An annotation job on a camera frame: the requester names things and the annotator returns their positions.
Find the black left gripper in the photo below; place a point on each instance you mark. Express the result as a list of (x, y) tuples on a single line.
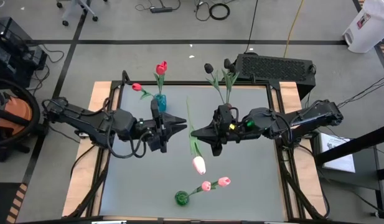
[(157, 133)]

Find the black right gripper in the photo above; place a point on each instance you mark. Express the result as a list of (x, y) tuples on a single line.
[(224, 130)]

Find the pink artificial tulip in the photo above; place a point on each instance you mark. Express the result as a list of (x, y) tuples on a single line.
[(224, 181), (199, 165), (206, 185)]

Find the black artificial tulip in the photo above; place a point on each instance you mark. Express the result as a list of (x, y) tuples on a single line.
[(208, 68)]

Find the green artificial leaf stem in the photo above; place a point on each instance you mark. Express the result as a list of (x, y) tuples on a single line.
[(227, 63)]

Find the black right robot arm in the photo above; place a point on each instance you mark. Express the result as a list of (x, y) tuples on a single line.
[(303, 119)]

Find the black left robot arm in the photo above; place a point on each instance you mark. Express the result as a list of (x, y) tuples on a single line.
[(86, 119)]

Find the blue glass vase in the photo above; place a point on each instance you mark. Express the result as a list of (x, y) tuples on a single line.
[(162, 104)]

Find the red glass vase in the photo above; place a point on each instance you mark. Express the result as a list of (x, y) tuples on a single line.
[(228, 105)]

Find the green glass vase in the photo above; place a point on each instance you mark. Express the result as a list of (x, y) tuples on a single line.
[(182, 198)]

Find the green leafy stem in vase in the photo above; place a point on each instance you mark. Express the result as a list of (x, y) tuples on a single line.
[(232, 68)]

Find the small yellow tag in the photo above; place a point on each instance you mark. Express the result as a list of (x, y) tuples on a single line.
[(232, 126)]

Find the grey table mat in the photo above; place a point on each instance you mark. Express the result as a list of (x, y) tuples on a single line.
[(247, 180)]

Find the black perforated computer case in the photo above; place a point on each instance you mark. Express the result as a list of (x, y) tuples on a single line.
[(272, 70)]

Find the black power strip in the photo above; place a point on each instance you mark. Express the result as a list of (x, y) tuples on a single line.
[(161, 10)]

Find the white printed paper sheet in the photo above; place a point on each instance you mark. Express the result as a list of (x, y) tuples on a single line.
[(339, 155)]

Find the grey wheeled chair base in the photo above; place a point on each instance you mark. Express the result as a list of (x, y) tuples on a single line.
[(76, 7)]

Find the orange shop vacuum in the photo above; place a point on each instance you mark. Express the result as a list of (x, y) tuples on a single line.
[(11, 112)]

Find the black metal stand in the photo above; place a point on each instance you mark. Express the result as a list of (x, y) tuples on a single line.
[(366, 171)]

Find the black equipment stack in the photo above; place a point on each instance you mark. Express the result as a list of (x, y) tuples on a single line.
[(11, 46)]

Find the white trash bin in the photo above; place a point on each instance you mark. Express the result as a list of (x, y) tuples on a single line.
[(366, 28)]

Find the black metal table frame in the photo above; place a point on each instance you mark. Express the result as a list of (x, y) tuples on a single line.
[(179, 82)]

